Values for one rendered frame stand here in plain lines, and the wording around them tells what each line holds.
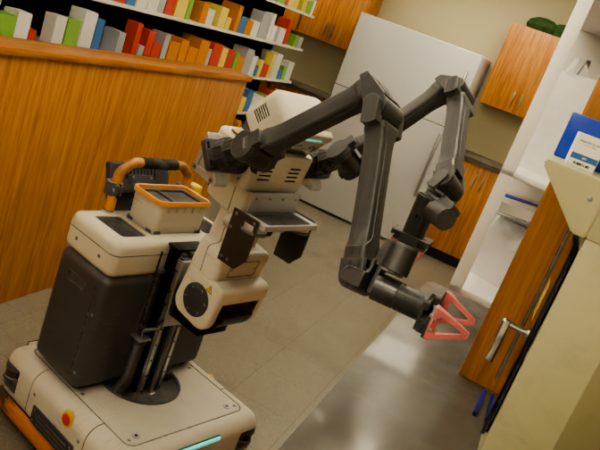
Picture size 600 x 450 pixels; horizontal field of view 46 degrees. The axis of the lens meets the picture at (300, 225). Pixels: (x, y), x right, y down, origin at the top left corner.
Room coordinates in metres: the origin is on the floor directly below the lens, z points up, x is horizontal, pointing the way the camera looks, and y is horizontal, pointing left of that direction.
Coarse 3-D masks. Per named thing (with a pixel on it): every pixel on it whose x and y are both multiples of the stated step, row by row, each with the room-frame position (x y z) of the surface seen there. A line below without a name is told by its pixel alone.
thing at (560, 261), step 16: (576, 240) 1.27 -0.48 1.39; (560, 256) 1.38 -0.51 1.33; (560, 272) 1.20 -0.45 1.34; (544, 288) 1.39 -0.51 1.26; (544, 304) 1.20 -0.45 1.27; (528, 320) 1.40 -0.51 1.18; (528, 336) 1.20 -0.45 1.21; (512, 352) 1.38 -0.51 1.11; (512, 368) 1.20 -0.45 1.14; (496, 384) 1.39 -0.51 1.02; (496, 400) 1.20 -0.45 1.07; (480, 432) 1.21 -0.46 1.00
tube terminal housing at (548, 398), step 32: (576, 256) 1.20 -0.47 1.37; (576, 288) 1.18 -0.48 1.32; (576, 320) 1.18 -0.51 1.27; (544, 352) 1.18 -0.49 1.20; (576, 352) 1.17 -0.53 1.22; (512, 384) 1.19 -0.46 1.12; (544, 384) 1.18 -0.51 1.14; (576, 384) 1.16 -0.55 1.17; (512, 416) 1.18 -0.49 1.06; (544, 416) 1.17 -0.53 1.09; (576, 416) 1.17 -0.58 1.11; (480, 448) 1.19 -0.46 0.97; (512, 448) 1.18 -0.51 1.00; (544, 448) 1.16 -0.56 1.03; (576, 448) 1.19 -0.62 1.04
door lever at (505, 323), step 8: (504, 320) 1.25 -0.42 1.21; (504, 328) 1.25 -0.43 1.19; (512, 328) 1.25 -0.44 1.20; (520, 328) 1.25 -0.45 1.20; (528, 328) 1.25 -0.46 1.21; (496, 336) 1.25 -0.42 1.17; (496, 344) 1.25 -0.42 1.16; (488, 352) 1.25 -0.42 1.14; (496, 352) 1.25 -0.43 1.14; (488, 360) 1.25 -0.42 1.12
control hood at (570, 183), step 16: (560, 160) 1.33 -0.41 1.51; (560, 176) 1.21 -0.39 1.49; (576, 176) 1.21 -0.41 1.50; (592, 176) 1.22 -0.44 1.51; (560, 192) 1.21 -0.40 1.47; (576, 192) 1.20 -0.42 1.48; (592, 192) 1.20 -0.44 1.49; (576, 208) 1.20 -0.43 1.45; (592, 208) 1.19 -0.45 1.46; (576, 224) 1.20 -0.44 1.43; (592, 224) 1.19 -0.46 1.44
